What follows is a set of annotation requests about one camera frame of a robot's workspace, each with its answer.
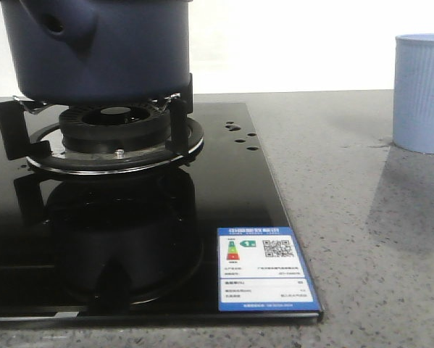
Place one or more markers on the light blue ribbed cup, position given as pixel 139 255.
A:
pixel 413 94

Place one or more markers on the dark blue cooking pot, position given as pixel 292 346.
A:
pixel 91 52

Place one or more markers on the black metal pot support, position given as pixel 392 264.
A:
pixel 45 152

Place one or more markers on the blue energy label sticker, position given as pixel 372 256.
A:
pixel 261 269

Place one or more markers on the black gas burner head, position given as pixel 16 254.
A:
pixel 106 129

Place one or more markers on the black glass gas stove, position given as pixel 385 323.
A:
pixel 137 249

